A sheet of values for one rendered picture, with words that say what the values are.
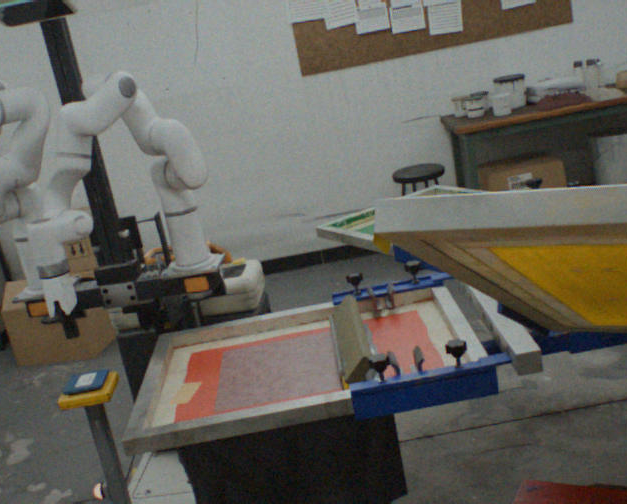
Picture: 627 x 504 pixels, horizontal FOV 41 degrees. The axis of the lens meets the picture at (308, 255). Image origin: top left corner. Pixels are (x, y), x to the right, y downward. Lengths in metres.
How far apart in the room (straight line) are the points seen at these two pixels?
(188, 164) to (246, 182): 3.58
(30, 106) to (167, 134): 0.37
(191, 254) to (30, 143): 0.51
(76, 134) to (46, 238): 0.26
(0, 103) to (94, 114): 0.29
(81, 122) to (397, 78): 3.87
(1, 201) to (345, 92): 3.67
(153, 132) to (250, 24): 3.51
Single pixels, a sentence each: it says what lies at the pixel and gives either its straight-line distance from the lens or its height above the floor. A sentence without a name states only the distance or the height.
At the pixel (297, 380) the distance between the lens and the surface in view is 1.94.
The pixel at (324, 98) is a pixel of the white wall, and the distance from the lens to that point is 5.68.
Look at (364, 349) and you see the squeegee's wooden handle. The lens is 1.83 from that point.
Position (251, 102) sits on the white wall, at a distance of 5.68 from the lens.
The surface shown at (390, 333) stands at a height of 0.95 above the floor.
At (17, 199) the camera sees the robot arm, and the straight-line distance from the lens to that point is 2.40.
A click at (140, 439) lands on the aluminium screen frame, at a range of 1.79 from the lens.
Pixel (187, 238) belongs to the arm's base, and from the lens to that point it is 2.29.
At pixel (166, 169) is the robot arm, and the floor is 1.42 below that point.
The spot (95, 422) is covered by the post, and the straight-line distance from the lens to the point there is 2.24.
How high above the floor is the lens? 1.77
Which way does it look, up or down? 17 degrees down
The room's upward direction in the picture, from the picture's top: 11 degrees counter-clockwise
